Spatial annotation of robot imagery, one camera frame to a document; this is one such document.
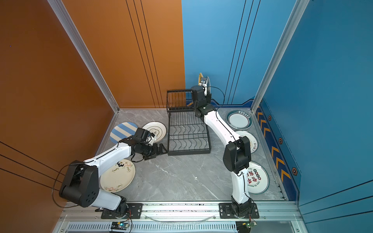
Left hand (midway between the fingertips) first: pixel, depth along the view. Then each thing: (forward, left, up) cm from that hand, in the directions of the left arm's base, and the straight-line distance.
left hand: (163, 151), depth 88 cm
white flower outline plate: (+22, +7, -6) cm, 24 cm away
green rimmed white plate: (+32, -54, -7) cm, 63 cm away
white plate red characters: (-14, -56, -6) cm, 58 cm away
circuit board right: (-36, -44, -8) cm, 57 cm away
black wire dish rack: (+17, -14, -5) cm, 23 cm away
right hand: (+29, -25, +24) cm, 45 cm away
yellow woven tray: (+40, -22, +25) cm, 52 cm away
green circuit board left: (-36, +18, -8) cm, 41 cm away
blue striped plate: (+21, +35, -7) cm, 41 cm away
